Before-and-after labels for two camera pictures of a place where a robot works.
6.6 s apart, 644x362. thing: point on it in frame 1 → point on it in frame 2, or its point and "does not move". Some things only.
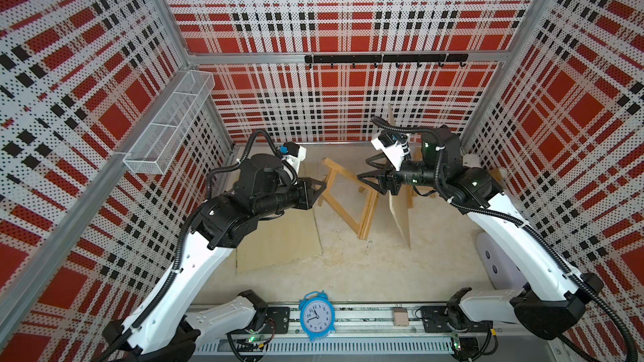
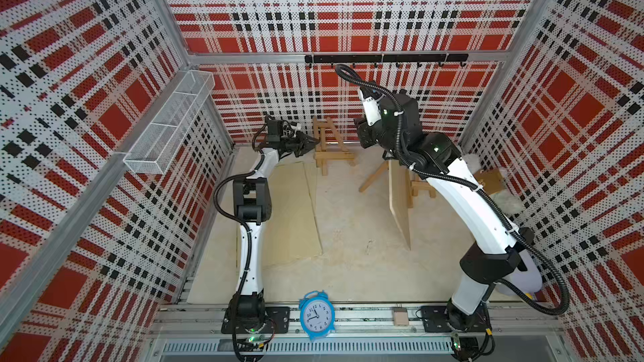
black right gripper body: x=414 y=173 → x=375 y=137
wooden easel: x=369 y=203 → x=329 y=145
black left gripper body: x=293 y=197 → x=289 y=143
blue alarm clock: x=317 y=315 does not move
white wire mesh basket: x=152 y=152 does not move
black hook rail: x=376 y=59 does not move
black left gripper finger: x=313 y=188 → x=304 y=142
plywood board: x=401 y=203 does not move
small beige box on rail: x=401 y=317 does not move
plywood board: x=281 y=239 does not move
